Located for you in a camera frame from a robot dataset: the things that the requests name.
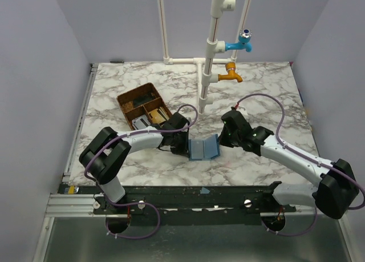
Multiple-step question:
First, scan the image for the silver white card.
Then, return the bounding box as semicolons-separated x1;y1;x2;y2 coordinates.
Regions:
132;115;151;130

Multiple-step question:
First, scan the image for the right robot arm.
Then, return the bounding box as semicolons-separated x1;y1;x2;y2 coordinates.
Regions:
219;108;359;219

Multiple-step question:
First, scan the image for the aluminium frame rail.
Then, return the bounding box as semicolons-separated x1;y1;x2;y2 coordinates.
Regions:
31;63;99;262

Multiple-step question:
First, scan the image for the black mounting rail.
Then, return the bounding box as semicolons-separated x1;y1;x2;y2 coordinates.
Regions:
94;182;281;226

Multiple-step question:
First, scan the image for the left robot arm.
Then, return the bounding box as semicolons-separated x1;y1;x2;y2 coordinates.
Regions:
79;112;190;203

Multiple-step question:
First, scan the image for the blue leather card holder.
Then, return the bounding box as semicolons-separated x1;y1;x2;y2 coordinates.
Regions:
188;134;220;161

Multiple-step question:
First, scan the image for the blue plastic faucet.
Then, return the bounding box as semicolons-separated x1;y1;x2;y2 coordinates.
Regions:
225;29;252;53

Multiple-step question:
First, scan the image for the woven brown basket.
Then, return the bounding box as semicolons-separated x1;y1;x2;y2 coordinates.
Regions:
116;83;172;130

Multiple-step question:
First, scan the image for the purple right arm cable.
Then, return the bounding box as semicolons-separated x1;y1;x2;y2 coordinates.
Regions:
235;94;365;236

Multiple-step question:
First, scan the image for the white pvc pipe frame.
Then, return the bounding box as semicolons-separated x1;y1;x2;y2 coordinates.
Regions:
157;0;252;116

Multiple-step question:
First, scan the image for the gold card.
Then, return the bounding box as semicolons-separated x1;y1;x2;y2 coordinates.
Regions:
148;107;169;124

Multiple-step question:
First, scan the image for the orange plastic faucet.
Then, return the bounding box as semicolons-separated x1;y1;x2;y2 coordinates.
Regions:
218;62;243;83

